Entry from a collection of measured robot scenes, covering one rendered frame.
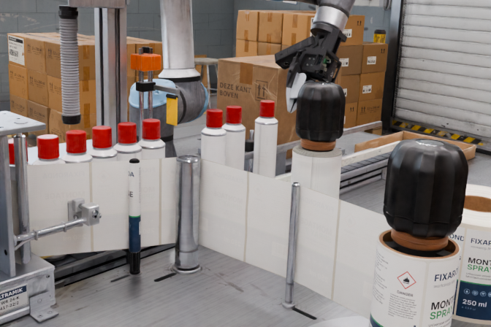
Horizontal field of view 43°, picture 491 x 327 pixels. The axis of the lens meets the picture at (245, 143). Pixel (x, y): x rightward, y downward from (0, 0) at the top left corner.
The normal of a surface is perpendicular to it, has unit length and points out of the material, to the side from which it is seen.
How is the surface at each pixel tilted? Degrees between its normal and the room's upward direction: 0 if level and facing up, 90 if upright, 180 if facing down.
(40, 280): 90
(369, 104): 86
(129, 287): 0
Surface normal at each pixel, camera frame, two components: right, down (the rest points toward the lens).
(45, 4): 0.64, 0.21
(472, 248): -0.36, 0.22
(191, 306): 0.04, -0.97
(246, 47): -0.72, 0.12
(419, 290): -0.12, 0.24
